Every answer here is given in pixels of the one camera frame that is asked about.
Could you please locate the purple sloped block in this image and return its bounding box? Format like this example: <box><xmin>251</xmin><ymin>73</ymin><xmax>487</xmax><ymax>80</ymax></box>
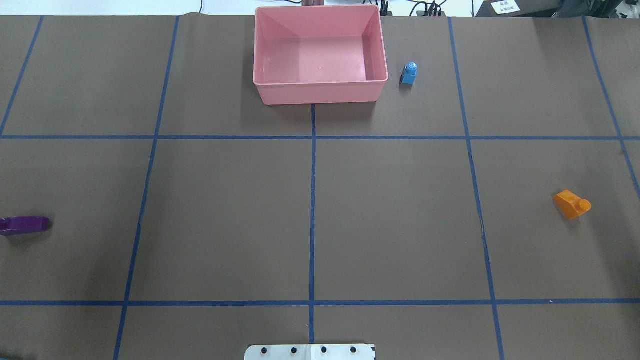
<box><xmin>0</xmin><ymin>216</ymin><xmax>51</xmax><ymax>237</ymax></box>

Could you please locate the small blue block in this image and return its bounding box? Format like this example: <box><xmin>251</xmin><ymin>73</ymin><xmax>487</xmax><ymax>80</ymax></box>
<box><xmin>400</xmin><ymin>62</ymin><xmax>418</xmax><ymax>85</ymax></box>

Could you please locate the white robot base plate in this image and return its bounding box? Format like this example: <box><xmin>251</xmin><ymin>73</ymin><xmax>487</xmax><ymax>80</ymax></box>
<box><xmin>244</xmin><ymin>343</ymin><xmax>377</xmax><ymax>360</ymax></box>

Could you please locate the orange sloped block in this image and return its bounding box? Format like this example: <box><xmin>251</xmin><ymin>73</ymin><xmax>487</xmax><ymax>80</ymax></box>
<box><xmin>552</xmin><ymin>189</ymin><xmax>592</xmax><ymax>220</ymax></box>

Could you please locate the pink plastic box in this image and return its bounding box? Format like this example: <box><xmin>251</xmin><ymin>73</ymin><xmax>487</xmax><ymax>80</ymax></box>
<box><xmin>253</xmin><ymin>4</ymin><xmax>389</xmax><ymax>106</ymax></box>

